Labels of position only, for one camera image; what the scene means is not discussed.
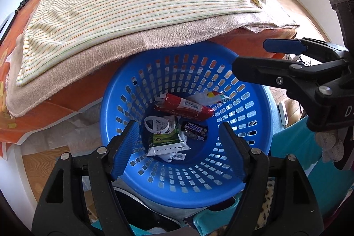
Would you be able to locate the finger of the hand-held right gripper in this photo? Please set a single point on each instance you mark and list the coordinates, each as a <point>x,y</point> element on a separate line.
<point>282,45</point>
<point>262,70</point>

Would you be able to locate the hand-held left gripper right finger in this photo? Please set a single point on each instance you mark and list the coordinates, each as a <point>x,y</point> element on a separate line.
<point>233,150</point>

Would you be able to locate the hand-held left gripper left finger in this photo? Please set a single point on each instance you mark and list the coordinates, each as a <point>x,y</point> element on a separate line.
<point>125,150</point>

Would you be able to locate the green milk carton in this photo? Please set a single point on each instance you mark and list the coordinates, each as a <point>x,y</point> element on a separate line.
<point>163,137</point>

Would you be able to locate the brown chocolate bar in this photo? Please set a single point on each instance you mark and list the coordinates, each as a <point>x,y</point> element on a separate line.
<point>195,129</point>

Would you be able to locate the white printed plastic bag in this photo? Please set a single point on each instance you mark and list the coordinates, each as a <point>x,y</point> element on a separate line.
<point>218,97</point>

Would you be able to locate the blue plastic basket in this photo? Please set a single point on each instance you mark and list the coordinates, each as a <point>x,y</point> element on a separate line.
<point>193,196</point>

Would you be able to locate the red packet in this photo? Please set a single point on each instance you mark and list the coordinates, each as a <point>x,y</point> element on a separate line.
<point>177,106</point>

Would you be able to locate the person's right hand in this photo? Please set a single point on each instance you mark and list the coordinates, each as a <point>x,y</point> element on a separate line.
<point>332,146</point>

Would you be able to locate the white plastic sheet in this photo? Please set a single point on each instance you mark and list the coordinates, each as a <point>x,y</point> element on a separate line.
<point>83,128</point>

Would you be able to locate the small white device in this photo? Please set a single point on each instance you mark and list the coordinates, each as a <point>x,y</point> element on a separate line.
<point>283,114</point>

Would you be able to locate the black object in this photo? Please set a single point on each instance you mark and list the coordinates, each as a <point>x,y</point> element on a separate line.
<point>138,205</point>

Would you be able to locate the leopard print cloth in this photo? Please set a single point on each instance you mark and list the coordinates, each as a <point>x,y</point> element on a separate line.
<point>267,202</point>

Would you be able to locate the beige towel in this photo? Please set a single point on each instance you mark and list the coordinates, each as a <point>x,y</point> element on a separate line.
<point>110,50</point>

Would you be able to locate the striped yellow towel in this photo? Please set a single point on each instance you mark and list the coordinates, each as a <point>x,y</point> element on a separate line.
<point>124,9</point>

